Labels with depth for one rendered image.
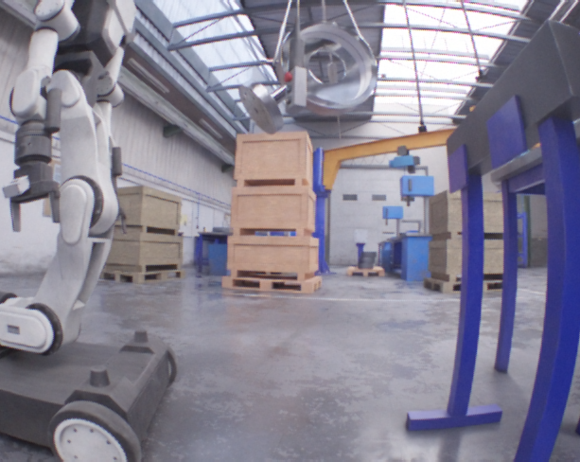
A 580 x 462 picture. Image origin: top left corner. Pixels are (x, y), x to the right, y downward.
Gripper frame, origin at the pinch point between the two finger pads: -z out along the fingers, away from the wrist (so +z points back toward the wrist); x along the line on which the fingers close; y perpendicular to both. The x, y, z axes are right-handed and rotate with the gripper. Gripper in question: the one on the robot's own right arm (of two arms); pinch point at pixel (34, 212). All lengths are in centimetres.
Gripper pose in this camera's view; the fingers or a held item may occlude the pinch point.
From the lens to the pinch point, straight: 73.4
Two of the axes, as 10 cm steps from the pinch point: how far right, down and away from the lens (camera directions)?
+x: 9.7, -1.6, 1.8
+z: -1.7, -9.8, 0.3
